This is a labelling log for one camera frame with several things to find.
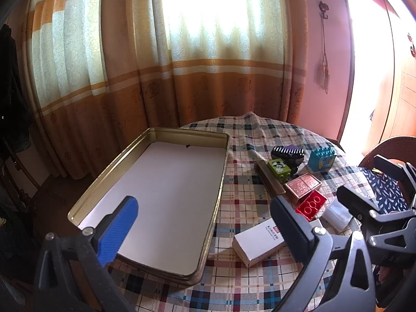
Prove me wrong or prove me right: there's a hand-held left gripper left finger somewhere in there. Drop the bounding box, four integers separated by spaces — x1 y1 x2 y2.
32 196 140 312

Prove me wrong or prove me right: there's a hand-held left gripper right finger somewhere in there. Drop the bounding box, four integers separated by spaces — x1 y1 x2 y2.
270 196 378 312

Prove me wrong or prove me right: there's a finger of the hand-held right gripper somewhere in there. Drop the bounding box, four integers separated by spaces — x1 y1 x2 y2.
336 185 416 245
373 154 416 202

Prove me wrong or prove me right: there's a red toy brick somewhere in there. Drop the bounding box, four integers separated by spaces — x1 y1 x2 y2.
296 190 328 223

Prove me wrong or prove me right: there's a white cardboard box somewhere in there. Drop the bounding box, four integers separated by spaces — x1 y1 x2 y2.
232 219 322 269

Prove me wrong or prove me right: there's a copper pink case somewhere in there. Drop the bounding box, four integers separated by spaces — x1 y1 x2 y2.
285 173 323 207

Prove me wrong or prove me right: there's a brown bar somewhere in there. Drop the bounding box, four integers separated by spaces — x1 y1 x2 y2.
254 159 287 197

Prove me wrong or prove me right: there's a teal toy brick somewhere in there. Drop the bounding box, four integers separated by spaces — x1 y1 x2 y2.
307 148 334 173

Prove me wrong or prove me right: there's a green toy brick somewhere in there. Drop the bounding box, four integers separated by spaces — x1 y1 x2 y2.
267 158 291 183

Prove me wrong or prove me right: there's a black toothed hair clip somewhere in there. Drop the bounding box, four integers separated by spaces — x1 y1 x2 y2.
271 146 306 174

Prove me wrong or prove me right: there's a gold metal tin box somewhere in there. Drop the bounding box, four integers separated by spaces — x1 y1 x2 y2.
67 127 230 288

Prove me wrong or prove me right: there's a wooden wardrobe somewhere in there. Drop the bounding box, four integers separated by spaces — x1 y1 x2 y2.
338 0 416 157

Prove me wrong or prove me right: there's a white paper tin liner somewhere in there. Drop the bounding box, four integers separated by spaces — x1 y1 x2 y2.
78 141 227 277

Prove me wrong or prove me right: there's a plaid tablecloth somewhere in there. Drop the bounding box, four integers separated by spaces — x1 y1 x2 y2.
107 112 384 312

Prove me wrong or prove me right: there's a dark wooden chair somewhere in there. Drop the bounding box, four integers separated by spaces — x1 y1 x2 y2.
0 143 66 222

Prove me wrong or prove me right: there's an orange and cream curtain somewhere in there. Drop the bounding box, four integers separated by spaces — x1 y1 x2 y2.
23 0 308 183

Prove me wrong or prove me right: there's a brown wooden frame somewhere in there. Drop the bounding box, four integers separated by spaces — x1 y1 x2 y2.
325 138 346 153

